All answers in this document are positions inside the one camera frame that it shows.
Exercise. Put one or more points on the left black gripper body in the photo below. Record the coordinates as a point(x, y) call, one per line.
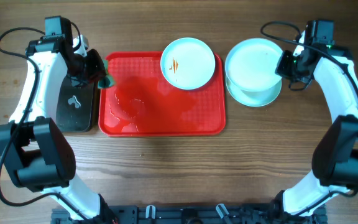
point(88, 66)

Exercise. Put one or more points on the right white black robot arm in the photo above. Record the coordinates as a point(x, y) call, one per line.
point(334, 167)

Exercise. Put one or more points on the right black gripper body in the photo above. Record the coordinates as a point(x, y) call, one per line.
point(289, 66)

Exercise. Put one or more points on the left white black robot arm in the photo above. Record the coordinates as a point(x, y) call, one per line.
point(33, 150)

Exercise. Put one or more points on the light blue plate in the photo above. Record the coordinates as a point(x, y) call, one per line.
point(254, 98)
point(251, 64)
point(187, 63)

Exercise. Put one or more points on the red plastic serving tray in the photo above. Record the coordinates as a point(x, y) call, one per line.
point(143, 103)

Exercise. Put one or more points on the black metal base rail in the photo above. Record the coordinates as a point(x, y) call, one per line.
point(247, 213)

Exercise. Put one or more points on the black water tray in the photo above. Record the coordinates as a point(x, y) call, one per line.
point(75, 110)

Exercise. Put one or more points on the green yellow scrub sponge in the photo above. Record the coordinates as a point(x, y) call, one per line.
point(107, 81)

